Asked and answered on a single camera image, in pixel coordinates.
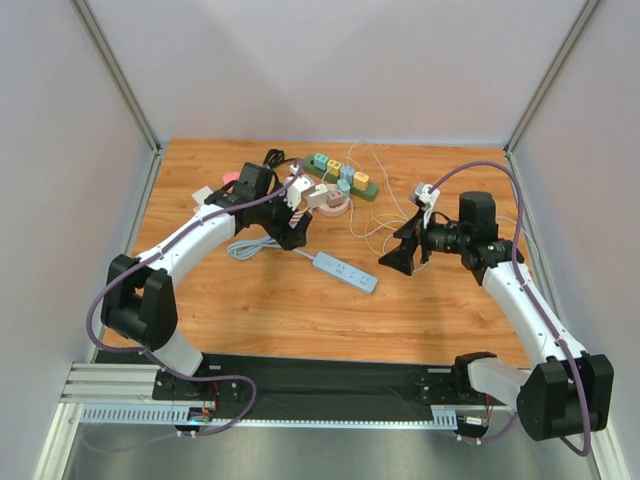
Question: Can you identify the black base mat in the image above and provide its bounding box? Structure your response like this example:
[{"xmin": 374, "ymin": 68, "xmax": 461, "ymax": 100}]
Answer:
[{"xmin": 94, "ymin": 349, "xmax": 521, "ymax": 422}]

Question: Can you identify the pink round power strip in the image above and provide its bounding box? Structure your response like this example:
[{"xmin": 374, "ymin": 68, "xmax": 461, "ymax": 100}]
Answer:
[{"xmin": 289, "ymin": 198, "xmax": 349, "ymax": 226}]

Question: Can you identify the orange charger plug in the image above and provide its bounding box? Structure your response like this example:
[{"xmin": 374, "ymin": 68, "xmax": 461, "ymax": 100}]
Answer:
[{"xmin": 352, "ymin": 171, "xmax": 370, "ymax": 191}]

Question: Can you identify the white charger on pink strip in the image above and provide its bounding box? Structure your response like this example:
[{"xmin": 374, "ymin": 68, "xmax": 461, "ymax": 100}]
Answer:
[{"xmin": 305, "ymin": 184, "xmax": 328, "ymax": 209}]

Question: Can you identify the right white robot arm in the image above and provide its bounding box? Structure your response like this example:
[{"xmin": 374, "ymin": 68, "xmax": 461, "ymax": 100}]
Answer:
[{"xmin": 378, "ymin": 183, "xmax": 614, "ymax": 441}]

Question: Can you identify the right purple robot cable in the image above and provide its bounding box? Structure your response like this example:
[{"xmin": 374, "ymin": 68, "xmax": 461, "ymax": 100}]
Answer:
[{"xmin": 424, "ymin": 159, "xmax": 592, "ymax": 457}]

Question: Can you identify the green power strip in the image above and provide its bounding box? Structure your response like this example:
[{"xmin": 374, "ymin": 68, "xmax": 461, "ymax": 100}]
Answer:
[{"xmin": 303, "ymin": 153, "xmax": 379, "ymax": 202}]

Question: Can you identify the brown pink charger plug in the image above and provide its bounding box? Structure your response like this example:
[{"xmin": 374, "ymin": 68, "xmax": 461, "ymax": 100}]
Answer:
[{"xmin": 326, "ymin": 190, "xmax": 345, "ymax": 209}]

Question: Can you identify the teal charger plug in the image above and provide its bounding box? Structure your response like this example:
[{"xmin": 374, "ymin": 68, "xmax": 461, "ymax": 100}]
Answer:
[{"xmin": 313, "ymin": 153, "xmax": 329, "ymax": 171}]

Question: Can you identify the blue charger plug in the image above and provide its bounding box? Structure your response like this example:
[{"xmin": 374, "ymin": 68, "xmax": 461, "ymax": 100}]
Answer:
[{"xmin": 340, "ymin": 165, "xmax": 355, "ymax": 182}]

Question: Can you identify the white usb cable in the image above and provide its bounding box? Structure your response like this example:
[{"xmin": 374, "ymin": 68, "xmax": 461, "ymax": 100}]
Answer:
[{"xmin": 319, "ymin": 139, "xmax": 541, "ymax": 274}]

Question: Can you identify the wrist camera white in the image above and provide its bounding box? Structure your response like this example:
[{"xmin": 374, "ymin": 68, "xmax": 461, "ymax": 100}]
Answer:
[
  {"xmin": 410, "ymin": 182, "xmax": 440, "ymax": 227},
  {"xmin": 284, "ymin": 174, "xmax": 315, "ymax": 211}
]

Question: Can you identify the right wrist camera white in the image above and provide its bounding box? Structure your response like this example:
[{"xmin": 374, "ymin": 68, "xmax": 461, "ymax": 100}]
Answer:
[{"xmin": 410, "ymin": 182, "xmax": 440, "ymax": 227}]

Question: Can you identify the yellow charger plug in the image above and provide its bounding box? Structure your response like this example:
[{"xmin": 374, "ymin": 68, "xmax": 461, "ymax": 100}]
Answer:
[{"xmin": 326, "ymin": 159, "xmax": 342, "ymax": 177}]

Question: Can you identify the light blue small charger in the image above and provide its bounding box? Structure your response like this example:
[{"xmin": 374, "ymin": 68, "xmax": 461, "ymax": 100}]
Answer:
[{"xmin": 336, "ymin": 179, "xmax": 351, "ymax": 196}]

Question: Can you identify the light blue power strip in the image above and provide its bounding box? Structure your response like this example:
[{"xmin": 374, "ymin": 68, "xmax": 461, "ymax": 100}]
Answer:
[{"xmin": 227, "ymin": 236, "xmax": 378, "ymax": 295}]

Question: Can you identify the black power cord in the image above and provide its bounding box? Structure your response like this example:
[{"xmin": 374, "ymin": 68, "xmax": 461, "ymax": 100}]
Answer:
[{"xmin": 263, "ymin": 148, "xmax": 305, "ymax": 174}]

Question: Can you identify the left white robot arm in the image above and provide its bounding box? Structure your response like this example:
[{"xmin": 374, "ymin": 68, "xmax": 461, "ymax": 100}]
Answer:
[{"xmin": 88, "ymin": 160, "xmax": 312, "ymax": 378}]

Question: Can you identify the grey slotted cable duct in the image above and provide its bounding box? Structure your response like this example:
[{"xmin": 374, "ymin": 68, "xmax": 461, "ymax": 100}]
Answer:
[{"xmin": 79, "ymin": 404, "xmax": 489, "ymax": 431}]

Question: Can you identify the white charger plug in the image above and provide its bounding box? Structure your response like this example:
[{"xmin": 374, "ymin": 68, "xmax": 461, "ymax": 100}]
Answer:
[{"xmin": 191, "ymin": 186, "xmax": 213, "ymax": 206}]

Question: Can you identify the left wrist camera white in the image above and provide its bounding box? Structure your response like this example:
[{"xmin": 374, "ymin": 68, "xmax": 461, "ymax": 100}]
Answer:
[{"xmin": 284, "ymin": 174, "xmax": 315, "ymax": 211}]

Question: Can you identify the yellow usb cable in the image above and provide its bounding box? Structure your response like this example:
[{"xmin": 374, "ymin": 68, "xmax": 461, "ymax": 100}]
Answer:
[{"xmin": 363, "ymin": 212, "xmax": 417, "ymax": 260}]

